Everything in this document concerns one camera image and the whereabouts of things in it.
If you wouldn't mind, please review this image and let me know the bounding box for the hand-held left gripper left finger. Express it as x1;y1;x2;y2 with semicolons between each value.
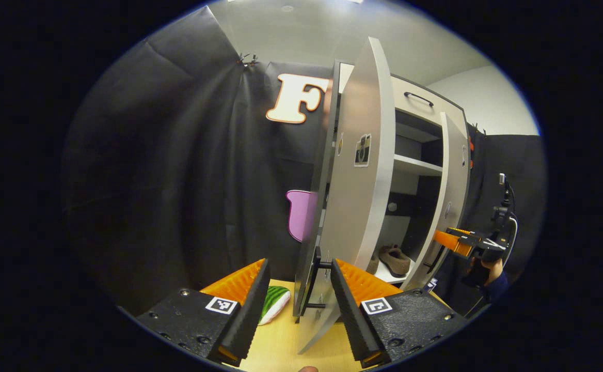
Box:
134;258;272;368

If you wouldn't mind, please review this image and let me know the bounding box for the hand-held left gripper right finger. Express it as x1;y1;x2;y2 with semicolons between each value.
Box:
330;258;471;369

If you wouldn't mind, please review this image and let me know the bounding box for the black door handle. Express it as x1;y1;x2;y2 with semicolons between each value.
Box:
301;246;334;324

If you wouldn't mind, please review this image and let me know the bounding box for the grey white shoe cabinet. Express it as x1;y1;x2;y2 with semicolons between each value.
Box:
293;36;472;357

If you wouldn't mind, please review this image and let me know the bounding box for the white cabinet drawer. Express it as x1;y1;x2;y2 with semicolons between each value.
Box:
339;63;468;128

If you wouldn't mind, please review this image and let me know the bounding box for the green striped plush toy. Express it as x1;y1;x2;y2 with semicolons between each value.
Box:
257;285;292;327

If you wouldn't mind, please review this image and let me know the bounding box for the black backdrop cloth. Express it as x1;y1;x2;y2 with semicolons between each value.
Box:
466;123;548;303
60;5;334;317

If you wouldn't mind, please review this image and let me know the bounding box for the black drawer handle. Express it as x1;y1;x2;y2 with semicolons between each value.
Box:
403;91;435;108

